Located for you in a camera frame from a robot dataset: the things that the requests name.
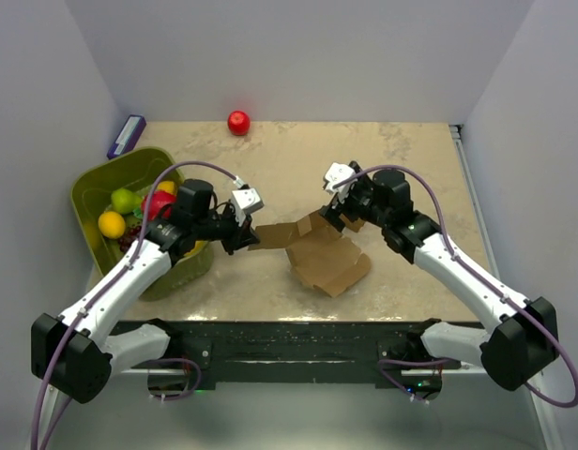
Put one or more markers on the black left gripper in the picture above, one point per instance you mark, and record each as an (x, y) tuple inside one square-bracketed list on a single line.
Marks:
[(241, 235)]

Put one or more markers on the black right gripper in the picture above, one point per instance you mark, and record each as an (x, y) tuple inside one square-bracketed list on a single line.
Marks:
[(336, 208)]

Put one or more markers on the brown cardboard paper box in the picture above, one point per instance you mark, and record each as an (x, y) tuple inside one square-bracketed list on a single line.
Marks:
[(321, 258)]

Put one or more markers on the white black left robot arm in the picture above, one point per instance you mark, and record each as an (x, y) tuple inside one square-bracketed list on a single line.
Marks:
[(76, 351)]

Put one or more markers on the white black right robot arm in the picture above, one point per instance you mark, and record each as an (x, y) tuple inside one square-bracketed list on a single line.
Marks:
[(513, 342)]

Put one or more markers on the purple white small box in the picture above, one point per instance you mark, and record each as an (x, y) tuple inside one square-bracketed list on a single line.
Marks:
[(127, 137)]

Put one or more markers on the small orange fruit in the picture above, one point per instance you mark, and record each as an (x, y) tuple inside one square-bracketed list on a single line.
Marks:
[(167, 186)]

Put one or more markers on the red dragon fruit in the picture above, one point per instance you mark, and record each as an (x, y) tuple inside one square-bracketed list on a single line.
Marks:
[(159, 200)]

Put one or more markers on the dark purple grapes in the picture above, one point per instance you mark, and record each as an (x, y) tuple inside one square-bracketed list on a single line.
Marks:
[(129, 236)]

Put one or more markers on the green pear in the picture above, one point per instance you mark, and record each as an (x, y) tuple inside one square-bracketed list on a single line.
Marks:
[(125, 201)]

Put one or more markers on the red apple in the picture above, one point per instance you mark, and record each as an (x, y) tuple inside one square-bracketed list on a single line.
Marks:
[(239, 123)]

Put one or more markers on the yellow lemon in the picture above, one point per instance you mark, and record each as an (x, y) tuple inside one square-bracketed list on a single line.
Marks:
[(111, 225)]

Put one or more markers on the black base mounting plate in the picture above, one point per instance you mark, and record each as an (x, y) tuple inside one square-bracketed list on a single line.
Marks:
[(280, 352)]

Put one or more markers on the olive green plastic bin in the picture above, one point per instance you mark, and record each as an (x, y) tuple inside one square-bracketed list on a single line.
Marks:
[(91, 196)]

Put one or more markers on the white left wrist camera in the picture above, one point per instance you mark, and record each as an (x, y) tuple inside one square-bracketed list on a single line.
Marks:
[(246, 201)]

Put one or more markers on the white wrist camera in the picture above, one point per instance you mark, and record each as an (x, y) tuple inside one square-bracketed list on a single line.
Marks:
[(338, 180), (246, 201)]

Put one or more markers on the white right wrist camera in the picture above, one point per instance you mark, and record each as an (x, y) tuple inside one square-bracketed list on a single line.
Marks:
[(338, 180)]

